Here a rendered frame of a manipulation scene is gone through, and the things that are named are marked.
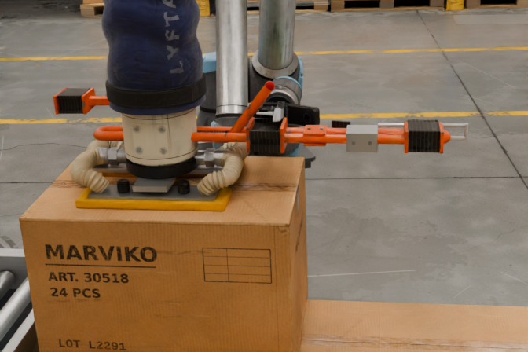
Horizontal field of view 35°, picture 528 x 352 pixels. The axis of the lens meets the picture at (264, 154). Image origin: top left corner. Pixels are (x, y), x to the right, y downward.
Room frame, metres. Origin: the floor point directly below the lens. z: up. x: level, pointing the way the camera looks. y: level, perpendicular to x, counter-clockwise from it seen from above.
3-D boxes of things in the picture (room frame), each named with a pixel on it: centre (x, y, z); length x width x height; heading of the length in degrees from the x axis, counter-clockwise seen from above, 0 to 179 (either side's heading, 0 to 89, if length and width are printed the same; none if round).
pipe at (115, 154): (1.83, 0.24, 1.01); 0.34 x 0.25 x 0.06; 82
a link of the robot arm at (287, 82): (2.10, -0.06, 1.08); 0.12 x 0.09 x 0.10; 172
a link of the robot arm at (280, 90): (2.01, -0.04, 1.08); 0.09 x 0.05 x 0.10; 82
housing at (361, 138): (1.76, -0.22, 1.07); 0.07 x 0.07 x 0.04; 82
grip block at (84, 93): (2.13, 0.50, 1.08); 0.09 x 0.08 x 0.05; 172
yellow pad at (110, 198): (1.73, 0.25, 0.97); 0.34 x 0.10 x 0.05; 82
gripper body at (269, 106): (1.93, -0.03, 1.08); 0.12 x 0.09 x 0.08; 172
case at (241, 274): (1.83, 0.22, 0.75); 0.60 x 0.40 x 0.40; 82
